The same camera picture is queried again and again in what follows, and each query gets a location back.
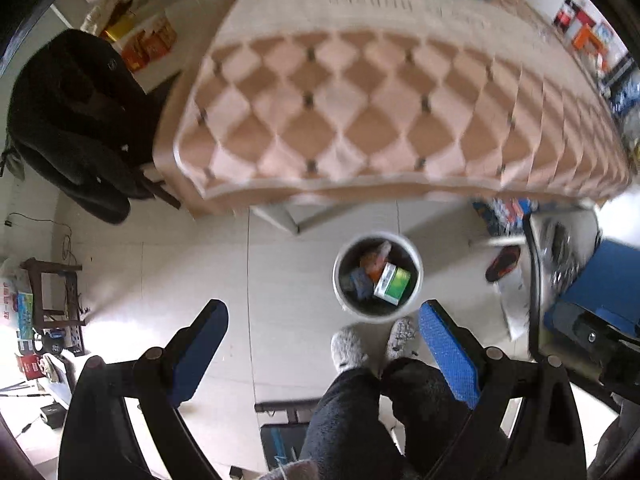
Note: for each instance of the blue printed carton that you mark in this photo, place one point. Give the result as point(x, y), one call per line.
point(502, 212)

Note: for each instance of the orange plastic bag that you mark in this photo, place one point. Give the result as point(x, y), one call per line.
point(375, 260)

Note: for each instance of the dark wooden stool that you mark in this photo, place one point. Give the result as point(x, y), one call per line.
point(50, 280)

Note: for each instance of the orange black slipper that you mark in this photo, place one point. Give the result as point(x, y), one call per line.
point(502, 262)

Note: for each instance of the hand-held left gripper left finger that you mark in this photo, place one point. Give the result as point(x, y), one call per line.
point(200, 350)

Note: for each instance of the small orange carton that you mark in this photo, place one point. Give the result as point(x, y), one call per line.
point(134, 52)

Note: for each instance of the black jacket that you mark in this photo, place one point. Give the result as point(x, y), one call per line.
point(75, 120)

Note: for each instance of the grey fluffy slipper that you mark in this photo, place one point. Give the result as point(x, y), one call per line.
point(349, 349)
point(401, 337)

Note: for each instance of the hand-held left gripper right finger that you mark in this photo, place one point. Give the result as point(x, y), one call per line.
point(450, 355)

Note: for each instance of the white stuffed bag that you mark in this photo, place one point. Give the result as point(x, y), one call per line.
point(100, 10)

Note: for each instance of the grey fluffy left slipper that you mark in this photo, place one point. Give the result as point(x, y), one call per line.
point(349, 349)

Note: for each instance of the white green medicine box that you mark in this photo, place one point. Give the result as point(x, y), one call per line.
point(392, 284)

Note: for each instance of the white round trash bin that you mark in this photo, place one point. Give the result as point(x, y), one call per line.
point(345, 305)

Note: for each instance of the large orange carton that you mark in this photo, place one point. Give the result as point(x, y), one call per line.
point(160, 35)

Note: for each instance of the blue face mask packet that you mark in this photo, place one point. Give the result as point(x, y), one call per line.
point(360, 284)

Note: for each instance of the grey fluffy right slipper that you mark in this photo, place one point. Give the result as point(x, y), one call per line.
point(401, 337)

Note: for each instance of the white table leg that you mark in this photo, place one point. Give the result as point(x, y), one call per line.
point(282, 215)

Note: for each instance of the yellow bin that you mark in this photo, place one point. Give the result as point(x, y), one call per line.
point(117, 29)

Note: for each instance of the person's left leg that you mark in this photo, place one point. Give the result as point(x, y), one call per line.
point(350, 425)

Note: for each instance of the colourful printed box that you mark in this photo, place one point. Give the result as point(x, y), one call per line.
point(20, 310)

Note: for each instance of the person's right forearm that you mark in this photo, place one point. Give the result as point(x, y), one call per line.
point(617, 442)

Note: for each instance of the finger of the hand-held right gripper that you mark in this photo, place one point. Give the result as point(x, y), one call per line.
point(531, 285)
point(605, 280)

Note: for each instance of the small red box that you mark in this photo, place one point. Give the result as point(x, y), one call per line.
point(29, 366)

